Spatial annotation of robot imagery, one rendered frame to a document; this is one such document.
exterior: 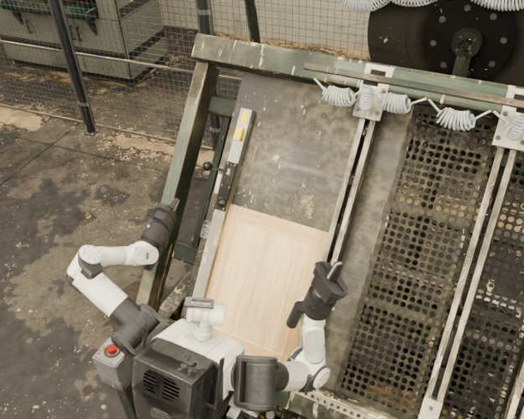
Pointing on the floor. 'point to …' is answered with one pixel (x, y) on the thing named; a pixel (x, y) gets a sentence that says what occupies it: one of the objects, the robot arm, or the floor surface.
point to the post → (128, 402)
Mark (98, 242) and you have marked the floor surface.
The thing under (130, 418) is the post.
